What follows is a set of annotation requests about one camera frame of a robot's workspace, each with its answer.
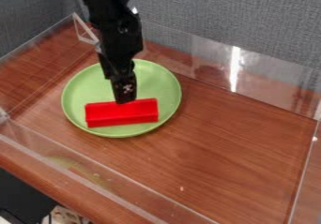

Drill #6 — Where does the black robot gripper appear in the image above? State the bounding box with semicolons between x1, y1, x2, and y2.
82;0;144;104

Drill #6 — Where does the red rectangular block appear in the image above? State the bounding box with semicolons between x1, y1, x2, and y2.
86;98;160;127

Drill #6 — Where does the green round plate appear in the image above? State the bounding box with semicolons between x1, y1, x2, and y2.
62;59;182;138

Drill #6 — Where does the black box under table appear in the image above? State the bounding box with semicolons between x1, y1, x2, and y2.
0;169;58;224

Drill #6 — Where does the clear acrylic enclosure wall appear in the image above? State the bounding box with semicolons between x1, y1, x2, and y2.
0;16;321;224

